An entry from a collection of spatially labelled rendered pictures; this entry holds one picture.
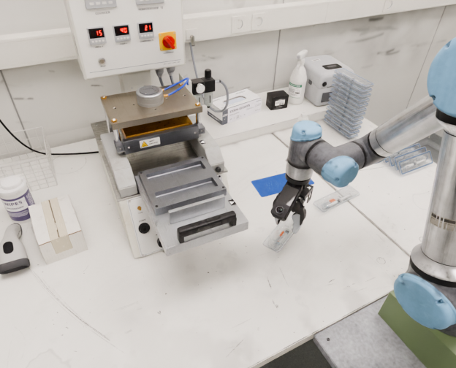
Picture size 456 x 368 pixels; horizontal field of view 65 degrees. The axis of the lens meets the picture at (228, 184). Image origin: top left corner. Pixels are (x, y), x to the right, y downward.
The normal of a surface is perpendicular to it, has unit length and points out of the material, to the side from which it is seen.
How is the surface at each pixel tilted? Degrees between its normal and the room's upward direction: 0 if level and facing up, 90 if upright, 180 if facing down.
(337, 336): 0
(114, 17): 90
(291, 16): 90
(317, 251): 0
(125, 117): 0
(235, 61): 90
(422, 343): 90
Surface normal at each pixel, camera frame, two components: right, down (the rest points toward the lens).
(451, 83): -0.85, 0.18
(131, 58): 0.43, 0.59
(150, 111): 0.03, -0.76
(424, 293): -0.84, 0.40
